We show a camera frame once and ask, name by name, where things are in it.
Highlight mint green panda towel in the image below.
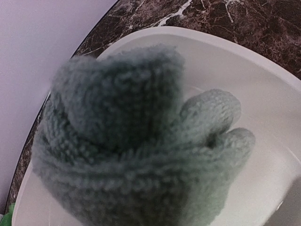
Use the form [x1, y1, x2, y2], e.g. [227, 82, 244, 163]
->
[32, 44, 255, 226]

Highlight white plastic basin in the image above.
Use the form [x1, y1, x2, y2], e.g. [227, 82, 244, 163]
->
[10, 25, 301, 226]

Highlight bright green towel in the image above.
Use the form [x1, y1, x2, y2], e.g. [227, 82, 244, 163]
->
[0, 203, 15, 226]

